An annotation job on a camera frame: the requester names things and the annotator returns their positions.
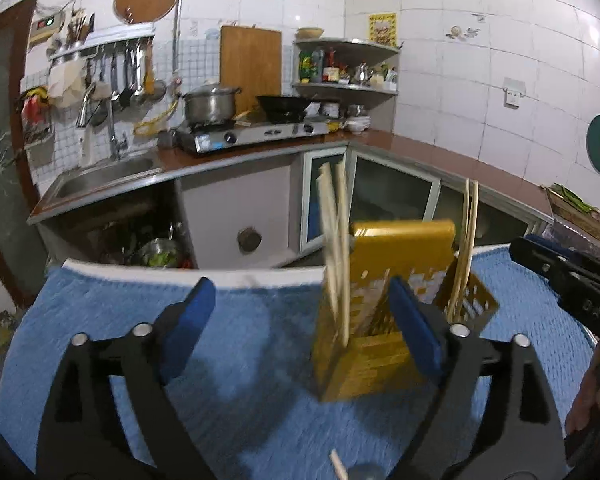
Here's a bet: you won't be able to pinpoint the steel kitchen sink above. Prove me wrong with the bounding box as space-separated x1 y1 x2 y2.
55 155 164 202

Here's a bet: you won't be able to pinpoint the pale wooden chopstick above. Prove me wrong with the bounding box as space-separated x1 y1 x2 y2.
457 180 481 319
316 162 342 318
449 178 474 319
328 449 350 480
334 160 352 348

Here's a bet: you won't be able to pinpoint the red hanging bag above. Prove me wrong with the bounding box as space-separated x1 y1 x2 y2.
20 87 54 144

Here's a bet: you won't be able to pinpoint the steel wall utensil rack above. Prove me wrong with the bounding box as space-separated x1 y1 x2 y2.
47 22 157 62

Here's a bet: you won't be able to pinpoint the steel cooking pot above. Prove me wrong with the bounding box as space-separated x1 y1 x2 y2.
180 85 243 126

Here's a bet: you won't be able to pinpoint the green vegetables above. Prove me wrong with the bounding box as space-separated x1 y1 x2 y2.
550 182 600 214

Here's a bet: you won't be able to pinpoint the white wall socket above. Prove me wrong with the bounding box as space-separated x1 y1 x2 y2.
502 78 526 110

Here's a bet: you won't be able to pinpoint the black wok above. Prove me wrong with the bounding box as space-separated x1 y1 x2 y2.
256 95 327 124

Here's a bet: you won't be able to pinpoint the hanging black ladle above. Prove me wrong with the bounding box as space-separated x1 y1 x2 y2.
117 47 134 111

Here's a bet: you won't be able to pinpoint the yellow hose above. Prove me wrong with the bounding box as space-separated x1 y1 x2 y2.
132 101 179 137

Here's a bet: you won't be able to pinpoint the red-capped sauce bottle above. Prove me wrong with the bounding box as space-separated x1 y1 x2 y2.
324 47 342 84

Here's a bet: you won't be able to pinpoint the steel faucet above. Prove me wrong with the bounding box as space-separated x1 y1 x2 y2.
75 82 129 162

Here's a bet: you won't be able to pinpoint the kitchen counter cabinet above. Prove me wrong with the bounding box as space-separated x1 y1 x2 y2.
27 127 555 272

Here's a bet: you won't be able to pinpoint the yellow perforated utensil holder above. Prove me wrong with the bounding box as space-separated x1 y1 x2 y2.
310 218 501 403

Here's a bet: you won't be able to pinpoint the brown frosted glass door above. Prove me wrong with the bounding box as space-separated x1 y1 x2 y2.
0 0 47 307

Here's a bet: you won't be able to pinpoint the grey corner shelf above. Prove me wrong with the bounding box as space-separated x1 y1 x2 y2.
291 37 401 109

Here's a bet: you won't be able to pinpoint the bin with clear plastic bag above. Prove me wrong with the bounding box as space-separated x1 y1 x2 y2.
542 219 600 262

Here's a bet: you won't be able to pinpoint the wall stickers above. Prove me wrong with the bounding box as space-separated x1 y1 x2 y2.
445 12 483 41

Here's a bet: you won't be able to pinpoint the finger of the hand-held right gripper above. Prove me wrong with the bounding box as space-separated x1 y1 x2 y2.
524 232 600 275
509 236 581 307

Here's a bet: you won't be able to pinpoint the steel basin with vegetables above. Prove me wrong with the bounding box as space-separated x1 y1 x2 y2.
136 237 184 269

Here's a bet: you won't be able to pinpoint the steel gas stove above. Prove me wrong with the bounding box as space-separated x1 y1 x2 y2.
175 117 331 156

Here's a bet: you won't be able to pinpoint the wooden cutting board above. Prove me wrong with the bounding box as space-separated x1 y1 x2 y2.
219 25 283 114

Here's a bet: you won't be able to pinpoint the white hanging cloth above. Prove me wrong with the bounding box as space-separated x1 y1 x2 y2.
47 62 89 109

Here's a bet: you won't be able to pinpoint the white wall control box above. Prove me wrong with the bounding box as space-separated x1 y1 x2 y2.
28 15 64 50

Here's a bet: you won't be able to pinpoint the yellow wall poster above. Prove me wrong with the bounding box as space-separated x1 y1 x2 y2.
368 12 398 45

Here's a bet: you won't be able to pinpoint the wooden board under vegetables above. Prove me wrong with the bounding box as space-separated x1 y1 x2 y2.
542 185 600 242

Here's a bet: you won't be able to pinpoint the blue textured blanket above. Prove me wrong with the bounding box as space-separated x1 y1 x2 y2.
0 245 599 480

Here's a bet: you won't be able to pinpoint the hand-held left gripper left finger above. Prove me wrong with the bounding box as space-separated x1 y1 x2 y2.
35 276 217 480

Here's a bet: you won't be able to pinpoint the grey vertical pipe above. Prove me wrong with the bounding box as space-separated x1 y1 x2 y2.
171 0 190 87

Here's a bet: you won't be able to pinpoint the person's right hand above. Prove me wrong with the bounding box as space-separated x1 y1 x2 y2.
565 345 600 436

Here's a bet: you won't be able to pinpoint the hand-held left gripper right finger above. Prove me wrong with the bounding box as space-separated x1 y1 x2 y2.
388 276 567 480

